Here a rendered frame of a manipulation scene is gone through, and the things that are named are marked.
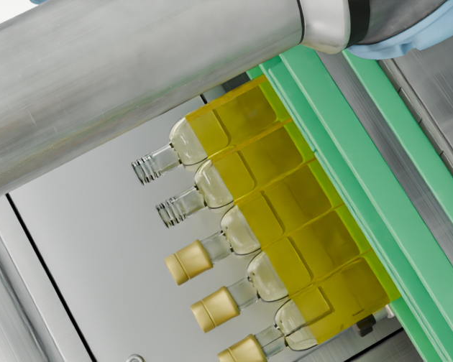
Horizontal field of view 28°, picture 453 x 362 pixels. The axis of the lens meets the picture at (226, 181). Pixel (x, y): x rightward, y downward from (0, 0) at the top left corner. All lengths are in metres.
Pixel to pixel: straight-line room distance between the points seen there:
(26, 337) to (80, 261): 0.11
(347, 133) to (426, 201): 0.10
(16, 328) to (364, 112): 0.50
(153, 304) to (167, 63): 0.65
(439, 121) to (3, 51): 0.51
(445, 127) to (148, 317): 0.44
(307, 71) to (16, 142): 0.47
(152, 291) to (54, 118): 0.65
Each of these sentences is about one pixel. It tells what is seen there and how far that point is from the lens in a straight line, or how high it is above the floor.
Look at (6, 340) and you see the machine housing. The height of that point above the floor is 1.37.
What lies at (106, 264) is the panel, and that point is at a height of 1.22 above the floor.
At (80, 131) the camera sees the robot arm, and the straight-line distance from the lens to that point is 0.49.
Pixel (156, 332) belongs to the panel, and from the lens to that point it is 1.10.
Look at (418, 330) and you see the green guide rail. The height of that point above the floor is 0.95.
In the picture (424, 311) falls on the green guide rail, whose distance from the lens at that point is 0.94.
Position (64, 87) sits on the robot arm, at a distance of 0.48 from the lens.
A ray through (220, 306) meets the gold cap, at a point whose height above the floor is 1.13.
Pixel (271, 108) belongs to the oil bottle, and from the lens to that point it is 1.00.
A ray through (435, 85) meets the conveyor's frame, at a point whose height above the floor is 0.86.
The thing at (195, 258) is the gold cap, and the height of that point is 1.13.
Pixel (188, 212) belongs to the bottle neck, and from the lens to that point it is 0.98.
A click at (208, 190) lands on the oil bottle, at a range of 0.97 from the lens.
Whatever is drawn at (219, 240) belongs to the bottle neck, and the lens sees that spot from 0.97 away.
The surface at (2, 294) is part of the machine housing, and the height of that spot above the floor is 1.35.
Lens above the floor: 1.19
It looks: 8 degrees down
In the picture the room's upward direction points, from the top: 119 degrees counter-clockwise
